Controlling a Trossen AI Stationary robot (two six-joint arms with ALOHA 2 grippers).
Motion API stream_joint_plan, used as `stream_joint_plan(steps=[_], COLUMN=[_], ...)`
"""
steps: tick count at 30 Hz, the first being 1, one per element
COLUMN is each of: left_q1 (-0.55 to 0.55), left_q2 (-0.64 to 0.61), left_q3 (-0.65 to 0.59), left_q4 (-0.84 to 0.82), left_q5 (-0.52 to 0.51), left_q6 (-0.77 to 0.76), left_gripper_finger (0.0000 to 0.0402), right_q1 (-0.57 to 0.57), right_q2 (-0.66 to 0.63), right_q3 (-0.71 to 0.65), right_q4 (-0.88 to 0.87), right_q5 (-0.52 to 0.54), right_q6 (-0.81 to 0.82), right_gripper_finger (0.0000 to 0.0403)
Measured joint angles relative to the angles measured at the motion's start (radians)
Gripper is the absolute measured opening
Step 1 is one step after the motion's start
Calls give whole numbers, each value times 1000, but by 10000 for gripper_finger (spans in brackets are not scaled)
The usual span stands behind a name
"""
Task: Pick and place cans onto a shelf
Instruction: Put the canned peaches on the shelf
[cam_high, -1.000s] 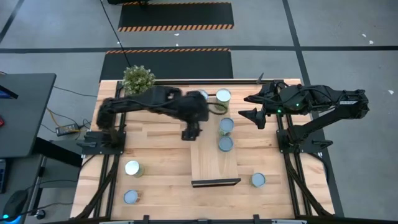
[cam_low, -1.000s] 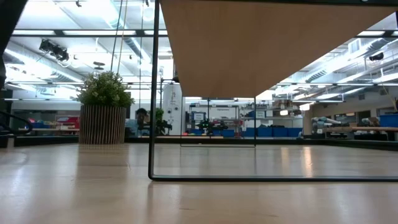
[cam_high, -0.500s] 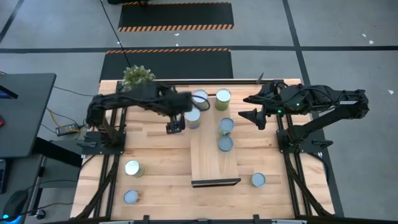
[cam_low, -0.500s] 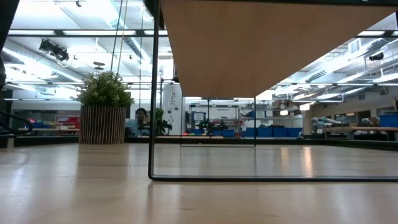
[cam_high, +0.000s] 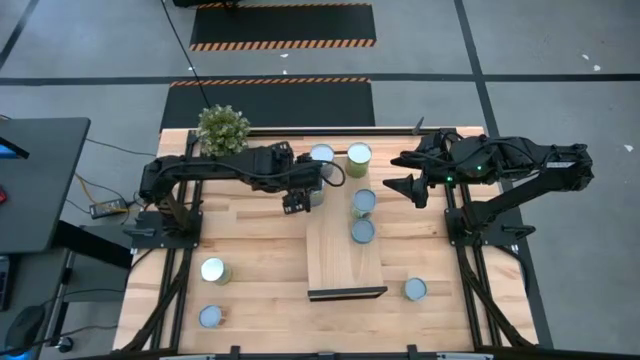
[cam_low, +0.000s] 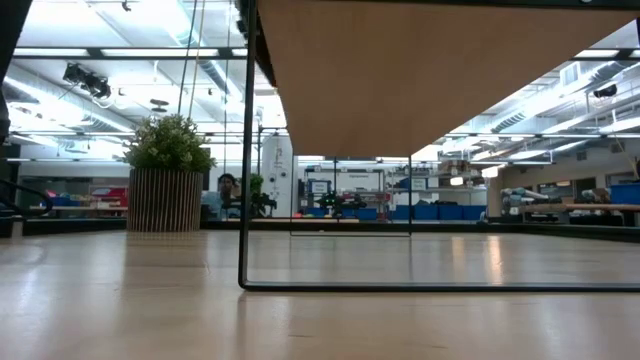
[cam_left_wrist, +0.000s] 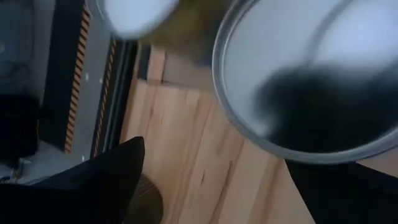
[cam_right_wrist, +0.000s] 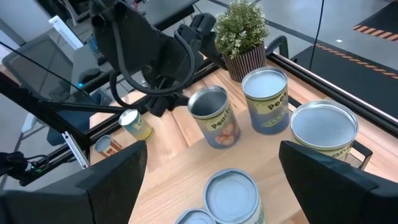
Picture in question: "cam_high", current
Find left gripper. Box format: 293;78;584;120
282;164;327;216

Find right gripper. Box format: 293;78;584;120
382;132;471;209

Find black hazard-striped floor mat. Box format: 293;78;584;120
159;77;377;132
188;2;378;53

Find artificial plant in slatted pot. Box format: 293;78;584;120
196;103;252;157

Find black power adapter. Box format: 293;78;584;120
88;198;130;220

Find black desk base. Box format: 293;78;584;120
52;219;135;270

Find dark grey desk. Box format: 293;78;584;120
0;117;92;255

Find black blue desk device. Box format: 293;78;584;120
0;134;31;161

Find black computer mouse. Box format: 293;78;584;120
3;304;47;351

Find black keyboard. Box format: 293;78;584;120
0;254;12;312

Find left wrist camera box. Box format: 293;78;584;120
269;141;297;166

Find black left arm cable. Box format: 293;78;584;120
324;159;347;189

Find wooden shelf with black frame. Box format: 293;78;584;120
305;149;389;303

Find black aluminium table frame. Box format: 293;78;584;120
117;127;541;360

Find black hanging cable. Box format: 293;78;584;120
159;0;212;109

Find yellow floor cable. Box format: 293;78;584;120
73;172;114;214

